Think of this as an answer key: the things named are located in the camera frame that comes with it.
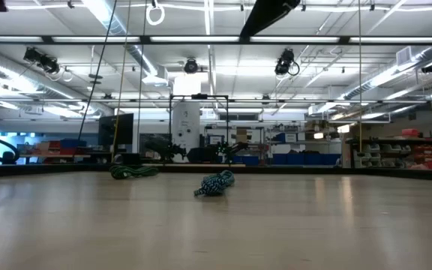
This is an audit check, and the grey shelving unit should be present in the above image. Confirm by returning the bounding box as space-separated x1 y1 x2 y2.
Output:
264 119 347 155

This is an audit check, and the white column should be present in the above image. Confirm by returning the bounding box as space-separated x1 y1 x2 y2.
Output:
171 101 202 163

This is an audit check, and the blue storage bin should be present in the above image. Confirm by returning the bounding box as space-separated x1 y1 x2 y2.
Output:
232 155 260 167

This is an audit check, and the blue storage bins row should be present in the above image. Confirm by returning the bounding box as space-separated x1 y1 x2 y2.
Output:
271 152 343 167

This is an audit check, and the black monitor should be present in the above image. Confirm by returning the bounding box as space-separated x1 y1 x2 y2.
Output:
97 112 135 148

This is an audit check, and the shelf rack with red bins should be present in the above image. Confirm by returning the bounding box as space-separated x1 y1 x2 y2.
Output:
345 127 432 170

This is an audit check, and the table with red blue bins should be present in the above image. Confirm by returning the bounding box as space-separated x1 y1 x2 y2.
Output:
16 138 92 158

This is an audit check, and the black camera with looped cable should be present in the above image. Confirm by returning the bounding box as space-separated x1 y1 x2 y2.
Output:
274 47 301 78

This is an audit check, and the round black overhead camera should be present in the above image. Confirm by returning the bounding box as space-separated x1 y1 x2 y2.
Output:
183 57 200 75

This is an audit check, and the white looped cable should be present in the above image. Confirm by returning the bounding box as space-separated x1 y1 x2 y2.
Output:
145 0 166 27

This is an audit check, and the silver ventilation duct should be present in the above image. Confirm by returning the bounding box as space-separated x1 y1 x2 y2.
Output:
82 0 170 87

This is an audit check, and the thin hanging cable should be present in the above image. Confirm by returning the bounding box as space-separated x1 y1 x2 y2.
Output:
136 0 149 155

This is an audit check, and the black hanging cable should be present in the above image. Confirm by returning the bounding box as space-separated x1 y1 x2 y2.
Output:
77 0 119 140

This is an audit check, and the dark green braided cable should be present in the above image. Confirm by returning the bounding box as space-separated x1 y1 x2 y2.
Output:
109 164 161 181

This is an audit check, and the black ceiling camera cluster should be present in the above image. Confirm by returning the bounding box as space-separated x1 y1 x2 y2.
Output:
22 46 74 83

